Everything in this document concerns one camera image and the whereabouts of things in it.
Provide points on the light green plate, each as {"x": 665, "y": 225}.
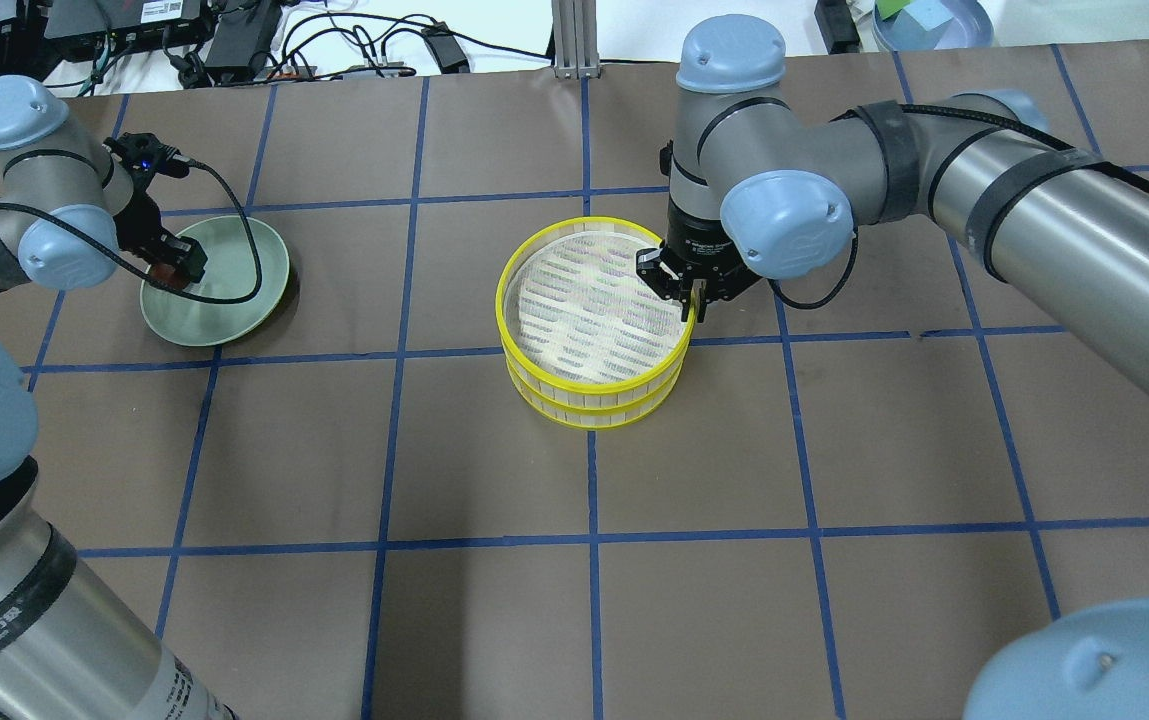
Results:
{"x": 230, "y": 272}

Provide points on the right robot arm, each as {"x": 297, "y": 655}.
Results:
{"x": 757, "y": 195}

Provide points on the blue plate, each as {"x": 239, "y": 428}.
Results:
{"x": 908, "y": 26}

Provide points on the large yellow bamboo steamer layer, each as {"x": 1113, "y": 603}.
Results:
{"x": 571, "y": 310}

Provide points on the small yellow bamboo steamer layer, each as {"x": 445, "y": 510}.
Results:
{"x": 594, "y": 408}

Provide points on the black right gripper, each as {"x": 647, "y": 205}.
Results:
{"x": 702, "y": 252}

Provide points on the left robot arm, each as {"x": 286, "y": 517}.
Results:
{"x": 70, "y": 648}

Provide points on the brown bun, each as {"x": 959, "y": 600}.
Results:
{"x": 169, "y": 276}

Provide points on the aluminium frame post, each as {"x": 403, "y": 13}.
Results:
{"x": 575, "y": 35}

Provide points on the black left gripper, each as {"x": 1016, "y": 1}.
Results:
{"x": 146, "y": 223}

